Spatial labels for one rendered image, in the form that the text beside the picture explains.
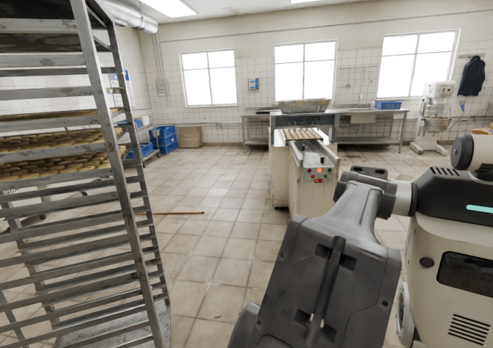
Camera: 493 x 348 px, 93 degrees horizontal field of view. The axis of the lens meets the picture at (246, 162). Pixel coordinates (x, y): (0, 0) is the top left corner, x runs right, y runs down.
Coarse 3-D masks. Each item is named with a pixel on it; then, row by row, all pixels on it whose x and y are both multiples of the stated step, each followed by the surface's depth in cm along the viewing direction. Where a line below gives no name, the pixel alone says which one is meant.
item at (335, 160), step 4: (316, 140) 254; (320, 140) 249; (316, 144) 255; (320, 144) 238; (320, 148) 239; (324, 148) 221; (328, 148) 217; (324, 152) 222; (328, 152) 209; (332, 152) 205; (328, 156) 210; (332, 156) 196; (336, 156) 193; (332, 160) 197; (336, 160) 187; (336, 164) 187
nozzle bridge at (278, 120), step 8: (272, 112) 272; (280, 112) 268; (312, 112) 253; (320, 112) 250; (328, 112) 246; (336, 112) 244; (272, 120) 251; (280, 120) 259; (288, 120) 258; (296, 120) 257; (304, 120) 257; (320, 120) 256; (328, 120) 255; (336, 120) 247; (272, 128) 253; (280, 128) 256; (288, 128) 256; (272, 136) 267
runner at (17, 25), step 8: (0, 24) 63; (8, 24) 63; (16, 24) 64; (24, 24) 64; (32, 24) 65; (40, 24) 65; (48, 24) 66; (56, 24) 66; (64, 24) 67; (72, 24) 67; (0, 32) 65; (8, 32) 65; (16, 32) 66; (24, 32) 66; (32, 32) 67; (40, 32) 67; (48, 32) 68; (56, 32) 68; (64, 32) 69; (72, 32) 69
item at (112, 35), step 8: (112, 16) 105; (112, 32) 105; (112, 40) 106; (120, 56) 110; (120, 64) 109; (120, 80) 111; (128, 96) 116; (128, 104) 115; (128, 120) 117; (136, 136) 122; (136, 152) 122; (136, 168) 124; (144, 184) 128; (144, 200) 130; (152, 216) 134; (152, 240) 138; (160, 256) 143; (160, 264) 145; (160, 280) 148; (168, 296) 153; (168, 304) 155
